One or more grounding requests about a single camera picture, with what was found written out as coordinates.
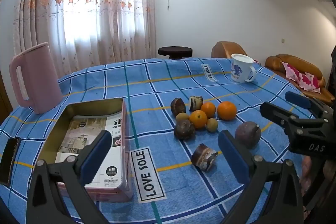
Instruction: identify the pink metal tin box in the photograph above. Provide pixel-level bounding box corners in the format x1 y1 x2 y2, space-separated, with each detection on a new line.
39 97 134 203

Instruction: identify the brown leather sofa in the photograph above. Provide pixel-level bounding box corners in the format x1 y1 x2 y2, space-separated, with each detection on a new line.
265 54 336 106

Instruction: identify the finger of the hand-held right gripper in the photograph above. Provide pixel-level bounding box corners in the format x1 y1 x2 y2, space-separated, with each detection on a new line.
259 101 327 135
285 91 334 119

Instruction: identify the black smartphone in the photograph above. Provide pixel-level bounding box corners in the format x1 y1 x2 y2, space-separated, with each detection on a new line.
0 137 21 186

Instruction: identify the orange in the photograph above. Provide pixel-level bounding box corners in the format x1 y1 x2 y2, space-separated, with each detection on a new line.
189 110 208 130
217 101 237 121
201 102 216 119

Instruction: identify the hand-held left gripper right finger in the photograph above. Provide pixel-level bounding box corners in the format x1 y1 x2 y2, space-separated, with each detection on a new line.
217 130 305 224

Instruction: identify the dark brown round fruit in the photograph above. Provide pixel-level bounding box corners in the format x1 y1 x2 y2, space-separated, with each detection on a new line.
173 119 196 140
170 98 186 117

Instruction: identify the person's right hand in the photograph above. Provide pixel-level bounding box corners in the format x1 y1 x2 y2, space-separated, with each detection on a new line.
300 155 319 197

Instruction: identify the purple passion fruit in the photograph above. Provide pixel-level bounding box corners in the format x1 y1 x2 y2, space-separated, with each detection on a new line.
235 121 262 149

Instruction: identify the brown leather armchair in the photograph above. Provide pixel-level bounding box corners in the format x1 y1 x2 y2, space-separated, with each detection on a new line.
211 41 248 59

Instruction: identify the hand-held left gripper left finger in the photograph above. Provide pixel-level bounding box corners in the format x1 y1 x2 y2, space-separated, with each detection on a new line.
26 130 113 224

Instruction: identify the printed paper leaflet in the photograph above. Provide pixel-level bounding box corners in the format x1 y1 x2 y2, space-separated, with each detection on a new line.
55 112 124 189

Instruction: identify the small yellow-green fruit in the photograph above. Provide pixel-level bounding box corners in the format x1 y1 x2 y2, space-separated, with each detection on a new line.
175 112 190 123
205 118 219 132

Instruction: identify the sheer floral curtain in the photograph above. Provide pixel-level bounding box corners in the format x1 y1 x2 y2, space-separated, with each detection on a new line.
13 0 156 77

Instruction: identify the blue checked tablecloth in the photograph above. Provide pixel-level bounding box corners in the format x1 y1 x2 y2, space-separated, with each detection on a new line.
0 57 326 224

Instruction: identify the pink floral cloth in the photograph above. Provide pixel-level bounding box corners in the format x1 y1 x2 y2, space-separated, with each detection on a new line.
282 62 321 93

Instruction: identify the brown striped cut piece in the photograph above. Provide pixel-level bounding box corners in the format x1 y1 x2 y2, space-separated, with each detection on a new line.
190 143 219 172
189 96 204 112

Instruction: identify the white mug with blue print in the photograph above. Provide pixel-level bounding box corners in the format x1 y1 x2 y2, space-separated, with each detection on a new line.
230 53 257 83

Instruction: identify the pink plastic pitcher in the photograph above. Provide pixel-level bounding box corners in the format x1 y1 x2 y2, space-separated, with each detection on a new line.
9 42 63 115

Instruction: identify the dark round stool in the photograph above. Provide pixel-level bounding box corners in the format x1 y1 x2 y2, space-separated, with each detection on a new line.
158 46 193 60

